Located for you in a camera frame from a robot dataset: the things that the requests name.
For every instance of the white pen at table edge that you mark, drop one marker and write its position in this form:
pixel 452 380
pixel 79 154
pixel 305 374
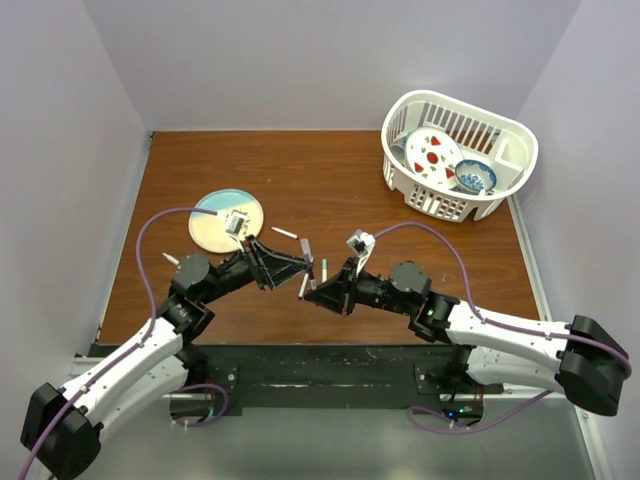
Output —
pixel 171 259

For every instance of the white plastic dish basket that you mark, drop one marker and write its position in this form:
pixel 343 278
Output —
pixel 507 146

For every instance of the red-tipped white marker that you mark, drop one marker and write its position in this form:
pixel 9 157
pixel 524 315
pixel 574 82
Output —
pixel 285 233

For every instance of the small black-tipped white marker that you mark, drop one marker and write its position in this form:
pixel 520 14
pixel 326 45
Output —
pixel 303 286

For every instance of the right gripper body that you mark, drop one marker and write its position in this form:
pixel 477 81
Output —
pixel 365 290

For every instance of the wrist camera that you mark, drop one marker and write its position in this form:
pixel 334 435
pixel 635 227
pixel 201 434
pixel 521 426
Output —
pixel 362 244
pixel 236 227

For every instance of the strawberry pattern plate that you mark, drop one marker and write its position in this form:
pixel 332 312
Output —
pixel 432 155

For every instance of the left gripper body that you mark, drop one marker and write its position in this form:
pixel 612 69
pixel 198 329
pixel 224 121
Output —
pixel 236 272

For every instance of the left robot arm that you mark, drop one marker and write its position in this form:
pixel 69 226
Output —
pixel 65 426

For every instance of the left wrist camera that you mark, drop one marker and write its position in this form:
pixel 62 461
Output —
pixel 236 227

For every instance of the round pastel plate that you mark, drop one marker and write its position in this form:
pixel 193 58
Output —
pixel 208 231

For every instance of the purple pen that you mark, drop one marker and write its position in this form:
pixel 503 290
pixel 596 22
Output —
pixel 311 275

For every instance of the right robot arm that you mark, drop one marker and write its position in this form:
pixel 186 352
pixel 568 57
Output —
pixel 577 359

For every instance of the grey pen cap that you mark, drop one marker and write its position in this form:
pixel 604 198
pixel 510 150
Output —
pixel 305 246

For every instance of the blue and white bowl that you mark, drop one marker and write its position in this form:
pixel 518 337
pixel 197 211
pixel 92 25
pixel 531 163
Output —
pixel 474 177

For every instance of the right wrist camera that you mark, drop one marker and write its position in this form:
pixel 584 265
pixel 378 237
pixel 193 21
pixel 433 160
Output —
pixel 362 244

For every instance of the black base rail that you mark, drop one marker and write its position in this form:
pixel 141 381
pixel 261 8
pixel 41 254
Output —
pixel 232 378

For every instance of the white marker with green end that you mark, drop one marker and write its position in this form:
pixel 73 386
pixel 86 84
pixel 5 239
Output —
pixel 324 270

